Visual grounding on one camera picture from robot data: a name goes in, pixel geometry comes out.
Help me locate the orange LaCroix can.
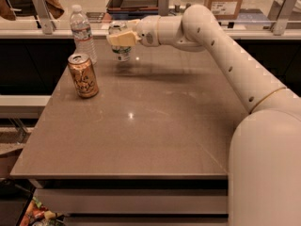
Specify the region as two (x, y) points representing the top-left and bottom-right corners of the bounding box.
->
(68, 53), (99, 98)

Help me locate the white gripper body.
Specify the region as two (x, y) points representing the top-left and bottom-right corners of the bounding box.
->
(136, 15), (160, 47)

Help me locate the middle metal glass bracket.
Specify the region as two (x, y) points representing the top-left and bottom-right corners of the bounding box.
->
(158, 0), (169, 16)

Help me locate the metal glass bracket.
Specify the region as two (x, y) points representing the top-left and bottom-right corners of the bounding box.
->
(158, 0), (169, 16)
(272, 0), (297, 36)
(32, 0), (55, 35)

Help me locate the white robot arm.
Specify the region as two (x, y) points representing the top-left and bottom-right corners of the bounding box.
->
(107, 5), (301, 226)

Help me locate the grey table drawer front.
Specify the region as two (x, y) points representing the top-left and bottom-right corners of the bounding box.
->
(35, 189), (228, 215)

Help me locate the right metal glass bracket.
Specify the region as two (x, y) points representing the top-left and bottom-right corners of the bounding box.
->
(272, 0), (297, 36)

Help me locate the clear plastic water bottle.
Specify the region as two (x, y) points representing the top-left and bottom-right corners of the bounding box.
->
(70, 5), (97, 64)

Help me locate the white green 7up can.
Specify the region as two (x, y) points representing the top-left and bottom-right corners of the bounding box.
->
(107, 21), (132, 62)

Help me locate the brown hanging jacket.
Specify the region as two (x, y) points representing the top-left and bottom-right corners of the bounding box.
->
(0, 0), (64, 21)

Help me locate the grey metal tray bin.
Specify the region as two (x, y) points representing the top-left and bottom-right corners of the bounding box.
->
(105, 0), (162, 13)

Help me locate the colourful snack bag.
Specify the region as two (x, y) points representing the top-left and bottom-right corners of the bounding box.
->
(17, 197), (66, 226)

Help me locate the left metal glass bracket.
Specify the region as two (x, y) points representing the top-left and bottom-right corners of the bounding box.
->
(32, 0), (55, 35)

